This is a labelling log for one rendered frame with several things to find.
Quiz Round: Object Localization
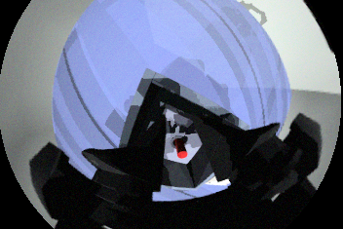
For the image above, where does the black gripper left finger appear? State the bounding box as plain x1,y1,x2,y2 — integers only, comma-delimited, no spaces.
82,115,167,193

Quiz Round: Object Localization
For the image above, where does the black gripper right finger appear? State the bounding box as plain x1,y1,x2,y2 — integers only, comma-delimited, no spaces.
192,111,281,182

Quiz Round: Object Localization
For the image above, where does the red peg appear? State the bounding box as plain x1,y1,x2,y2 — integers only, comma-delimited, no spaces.
174,138,188,159

